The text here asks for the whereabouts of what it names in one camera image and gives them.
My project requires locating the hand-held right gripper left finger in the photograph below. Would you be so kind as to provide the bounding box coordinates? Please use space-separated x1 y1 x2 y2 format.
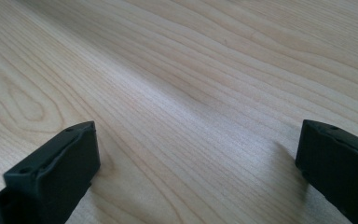
0 120 102 224

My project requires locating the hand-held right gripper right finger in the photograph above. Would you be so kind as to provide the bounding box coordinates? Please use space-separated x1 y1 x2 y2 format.
295 119 358 224

